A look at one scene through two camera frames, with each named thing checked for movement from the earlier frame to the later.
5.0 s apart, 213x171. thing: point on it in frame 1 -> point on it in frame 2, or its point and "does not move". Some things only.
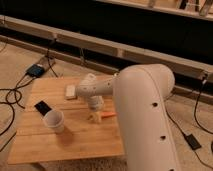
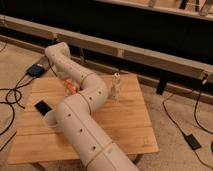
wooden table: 58,125 does not move
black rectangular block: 43,108 does not move
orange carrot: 108,114 -> 71,87
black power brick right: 193,142 does not move
